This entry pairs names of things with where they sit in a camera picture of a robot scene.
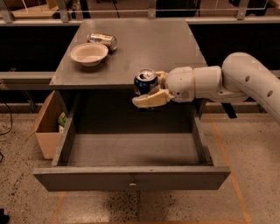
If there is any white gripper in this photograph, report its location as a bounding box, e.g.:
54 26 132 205
132 66 194 109

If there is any blue pepsi can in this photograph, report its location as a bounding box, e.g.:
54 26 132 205
134 69 158 95

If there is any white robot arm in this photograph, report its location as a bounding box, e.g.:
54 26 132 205
132 52 280 123

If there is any silver can lying down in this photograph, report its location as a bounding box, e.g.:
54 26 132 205
87 32 117 52

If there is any open grey top drawer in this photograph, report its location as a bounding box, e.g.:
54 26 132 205
33 108 230 192

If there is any grey wooden cabinet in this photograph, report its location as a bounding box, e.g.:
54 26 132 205
51 18 207 134

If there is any white paper bowl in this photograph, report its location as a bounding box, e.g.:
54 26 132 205
70 43 109 67

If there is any green item in box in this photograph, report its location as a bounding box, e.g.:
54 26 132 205
58 112 67 127

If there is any cardboard box on floor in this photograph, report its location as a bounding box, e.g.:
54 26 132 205
26 90 68 159

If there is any black cable on floor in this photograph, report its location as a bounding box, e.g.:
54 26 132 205
0 101 13 163

